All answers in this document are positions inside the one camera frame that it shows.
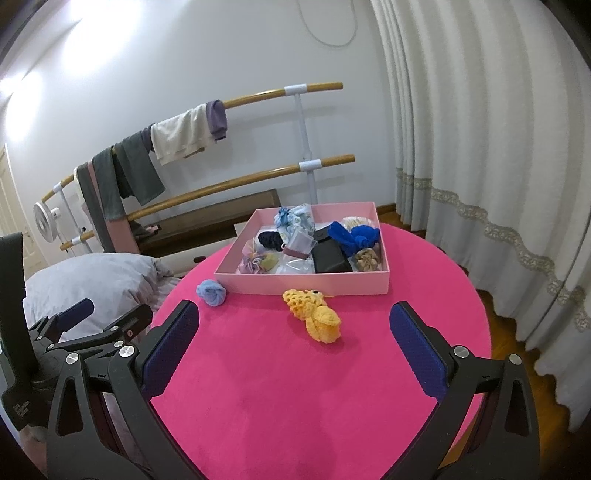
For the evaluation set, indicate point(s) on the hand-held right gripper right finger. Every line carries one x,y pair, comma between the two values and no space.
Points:
418,350

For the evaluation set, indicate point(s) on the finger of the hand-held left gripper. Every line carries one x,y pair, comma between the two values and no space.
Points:
74,311
131,321

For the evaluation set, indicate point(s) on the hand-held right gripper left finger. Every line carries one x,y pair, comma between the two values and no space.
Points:
168,350

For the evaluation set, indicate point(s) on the light blue scrunchie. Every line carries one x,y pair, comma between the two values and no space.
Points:
211,292

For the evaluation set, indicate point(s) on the beige scrunchie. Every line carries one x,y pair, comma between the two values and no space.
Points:
367,261

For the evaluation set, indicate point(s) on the yellow crochet fish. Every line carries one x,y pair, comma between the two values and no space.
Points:
318,321

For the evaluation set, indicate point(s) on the floral chiffon scrunchie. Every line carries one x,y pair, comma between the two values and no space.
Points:
251,265

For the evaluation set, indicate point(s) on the black leather pouch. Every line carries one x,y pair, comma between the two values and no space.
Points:
330,261

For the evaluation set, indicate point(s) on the blue knitted toy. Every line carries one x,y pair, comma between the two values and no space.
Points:
355,237

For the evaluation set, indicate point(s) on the pink cardboard box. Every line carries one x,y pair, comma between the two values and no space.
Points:
300,284

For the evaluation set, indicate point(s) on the navy scrunchie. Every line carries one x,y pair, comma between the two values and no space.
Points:
270,240

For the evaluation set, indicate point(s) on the clear plastic bag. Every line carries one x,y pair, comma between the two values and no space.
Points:
295,266
302,239

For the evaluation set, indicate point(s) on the grey pillow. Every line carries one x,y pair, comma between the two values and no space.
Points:
101,281

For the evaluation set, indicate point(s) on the mauve pink cloth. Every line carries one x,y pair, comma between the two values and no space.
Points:
117,235

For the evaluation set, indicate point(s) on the white fan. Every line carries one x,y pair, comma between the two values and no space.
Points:
44,221

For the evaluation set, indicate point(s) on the white door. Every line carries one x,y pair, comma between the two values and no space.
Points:
18,221

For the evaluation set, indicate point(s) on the pink round table cover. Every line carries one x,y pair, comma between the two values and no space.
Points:
286,392

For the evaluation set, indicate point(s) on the dark wooden bench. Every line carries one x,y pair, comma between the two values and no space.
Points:
207,217

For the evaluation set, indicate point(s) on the green grey cloth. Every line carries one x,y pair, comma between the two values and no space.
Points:
108,184

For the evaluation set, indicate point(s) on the olive scrunchie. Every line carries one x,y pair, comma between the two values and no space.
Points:
270,263

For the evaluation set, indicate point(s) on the bag of cotton swabs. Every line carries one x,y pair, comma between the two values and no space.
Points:
355,220

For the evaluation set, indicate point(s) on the dark grey cloth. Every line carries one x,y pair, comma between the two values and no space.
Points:
138,170

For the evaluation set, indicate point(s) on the blue printed baby socks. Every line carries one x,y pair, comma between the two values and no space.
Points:
295,219

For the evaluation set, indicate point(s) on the cream cloth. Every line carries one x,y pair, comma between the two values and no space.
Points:
180,136

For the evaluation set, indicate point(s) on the wooden ballet barre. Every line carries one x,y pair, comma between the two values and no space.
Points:
258,175

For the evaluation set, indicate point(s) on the purple cloth on barre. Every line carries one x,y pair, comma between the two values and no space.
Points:
217,120

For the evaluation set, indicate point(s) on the white lace-trimmed curtain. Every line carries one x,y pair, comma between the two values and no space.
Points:
485,115

